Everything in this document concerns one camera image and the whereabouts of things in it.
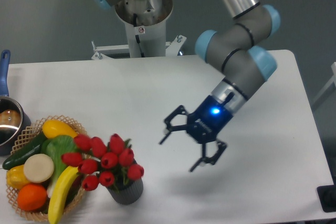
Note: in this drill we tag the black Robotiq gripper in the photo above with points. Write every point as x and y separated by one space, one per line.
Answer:
207 124

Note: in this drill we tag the red tulip bouquet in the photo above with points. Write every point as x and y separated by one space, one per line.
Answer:
110 165

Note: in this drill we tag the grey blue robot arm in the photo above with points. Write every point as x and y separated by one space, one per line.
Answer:
235 53

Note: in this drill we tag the dark grey ribbed vase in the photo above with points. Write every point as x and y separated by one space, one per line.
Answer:
127 194

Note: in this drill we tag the black device at table edge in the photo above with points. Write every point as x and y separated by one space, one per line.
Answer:
327 197

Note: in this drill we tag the green bok choy toy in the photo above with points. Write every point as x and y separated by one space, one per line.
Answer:
55 148

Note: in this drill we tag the yellow plastic banana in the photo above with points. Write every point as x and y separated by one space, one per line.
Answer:
61 190

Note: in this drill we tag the yellow squash toy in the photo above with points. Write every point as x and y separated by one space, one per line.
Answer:
54 128

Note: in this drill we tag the beige round disc toy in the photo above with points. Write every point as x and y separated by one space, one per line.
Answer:
38 168

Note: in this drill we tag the woven wicker basket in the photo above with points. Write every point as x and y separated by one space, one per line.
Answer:
27 135

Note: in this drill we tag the dark green cucumber toy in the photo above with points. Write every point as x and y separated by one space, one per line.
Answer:
21 156

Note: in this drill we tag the orange plastic fruit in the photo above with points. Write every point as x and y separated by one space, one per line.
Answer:
31 197

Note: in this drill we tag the yellow bell pepper toy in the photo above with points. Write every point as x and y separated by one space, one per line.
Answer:
16 178

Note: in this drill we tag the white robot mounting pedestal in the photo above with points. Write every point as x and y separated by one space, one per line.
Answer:
145 27

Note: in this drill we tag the white frame at right edge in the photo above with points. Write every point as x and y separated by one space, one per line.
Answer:
325 91

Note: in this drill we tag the blue handled saucepan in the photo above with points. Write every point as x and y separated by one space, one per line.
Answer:
13 118

